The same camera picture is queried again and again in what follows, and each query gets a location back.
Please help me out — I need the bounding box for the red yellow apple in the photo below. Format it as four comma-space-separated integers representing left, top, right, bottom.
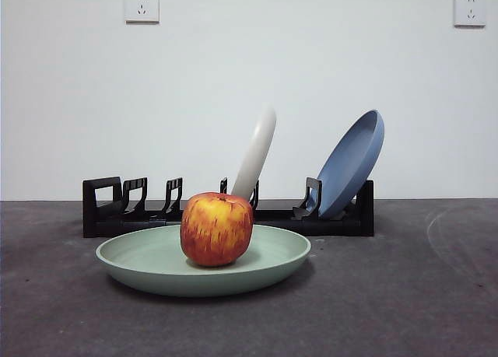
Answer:
179, 191, 254, 268

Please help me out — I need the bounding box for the green plate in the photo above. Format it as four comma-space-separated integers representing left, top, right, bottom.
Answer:
95, 223, 312, 298

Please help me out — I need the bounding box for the white plate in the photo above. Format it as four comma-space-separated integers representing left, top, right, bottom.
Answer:
231, 106, 278, 202

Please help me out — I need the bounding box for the blue plate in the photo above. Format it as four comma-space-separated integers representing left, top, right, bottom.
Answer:
309, 108, 385, 220

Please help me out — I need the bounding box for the black plate rack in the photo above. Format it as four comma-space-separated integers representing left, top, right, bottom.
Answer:
81, 176, 375, 238

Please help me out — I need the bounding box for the white wall socket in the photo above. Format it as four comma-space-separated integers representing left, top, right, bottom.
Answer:
124, 0, 160, 23
453, 0, 487, 28

